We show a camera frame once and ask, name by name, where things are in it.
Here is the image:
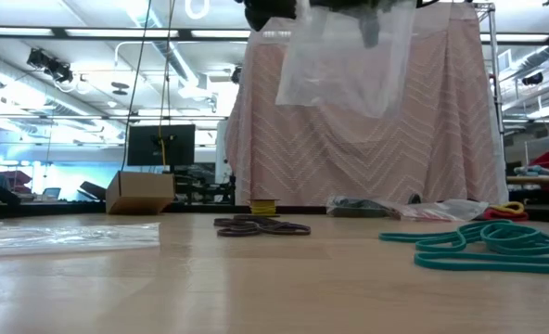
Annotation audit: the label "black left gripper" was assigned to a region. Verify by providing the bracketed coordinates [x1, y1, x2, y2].
[235, 0, 299, 32]

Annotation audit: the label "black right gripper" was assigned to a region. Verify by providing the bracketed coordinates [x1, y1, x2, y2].
[311, 0, 418, 49]

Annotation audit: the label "dark brown rubber band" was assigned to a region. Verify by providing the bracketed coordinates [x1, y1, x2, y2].
[230, 212, 312, 237]
[212, 216, 262, 238]

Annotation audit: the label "teal rubber band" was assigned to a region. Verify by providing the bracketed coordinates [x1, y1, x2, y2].
[413, 251, 549, 276]
[480, 221, 549, 256]
[378, 221, 487, 248]

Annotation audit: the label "clear zip bag stack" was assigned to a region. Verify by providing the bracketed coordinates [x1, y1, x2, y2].
[0, 221, 162, 259]

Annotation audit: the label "yellow and red bands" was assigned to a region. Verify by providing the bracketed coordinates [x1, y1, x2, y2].
[482, 200, 530, 223]

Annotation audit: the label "pink chevron cloth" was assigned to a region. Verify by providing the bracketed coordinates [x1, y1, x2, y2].
[224, 0, 510, 208]

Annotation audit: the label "black computer monitor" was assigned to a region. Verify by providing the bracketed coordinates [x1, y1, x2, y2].
[126, 123, 197, 167]

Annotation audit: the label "black desk equipment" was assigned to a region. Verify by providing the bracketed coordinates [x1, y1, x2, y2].
[174, 171, 237, 206]

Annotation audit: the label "brown cardboard box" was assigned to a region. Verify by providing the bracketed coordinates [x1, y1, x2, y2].
[106, 170, 177, 213]

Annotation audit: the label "wooden side table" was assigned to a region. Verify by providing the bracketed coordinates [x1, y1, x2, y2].
[505, 174, 549, 205]

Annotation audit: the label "black hanging cable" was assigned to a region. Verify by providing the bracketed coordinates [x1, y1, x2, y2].
[158, 0, 176, 140]
[120, 0, 153, 172]

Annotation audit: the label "chrome wire rack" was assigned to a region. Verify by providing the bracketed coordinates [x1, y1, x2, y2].
[468, 1, 508, 157]

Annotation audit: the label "black aluminium frame rail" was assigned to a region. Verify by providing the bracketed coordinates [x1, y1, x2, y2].
[0, 202, 109, 220]
[162, 205, 331, 215]
[527, 203, 549, 223]

